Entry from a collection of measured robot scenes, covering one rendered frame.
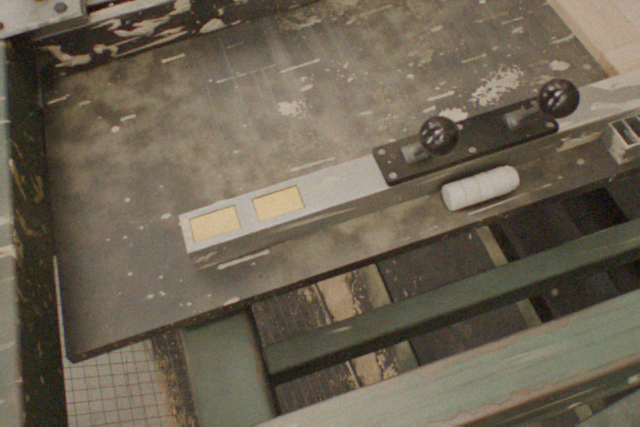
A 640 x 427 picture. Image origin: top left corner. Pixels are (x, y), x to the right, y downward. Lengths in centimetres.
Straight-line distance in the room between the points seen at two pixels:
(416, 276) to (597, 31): 215
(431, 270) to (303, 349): 217
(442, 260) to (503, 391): 223
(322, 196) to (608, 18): 45
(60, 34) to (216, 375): 49
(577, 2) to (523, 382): 53
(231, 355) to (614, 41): 60
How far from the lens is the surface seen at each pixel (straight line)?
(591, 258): 78
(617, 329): 63
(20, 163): 77
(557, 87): 63
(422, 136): 59
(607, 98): 80
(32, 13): 90
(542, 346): 61
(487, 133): 72
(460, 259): 273
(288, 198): 69
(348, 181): 69
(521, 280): 75
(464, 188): 70
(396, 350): 183
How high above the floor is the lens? 194
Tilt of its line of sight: 32 degrees down
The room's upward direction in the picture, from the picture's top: 86 degrees counter-clockwise
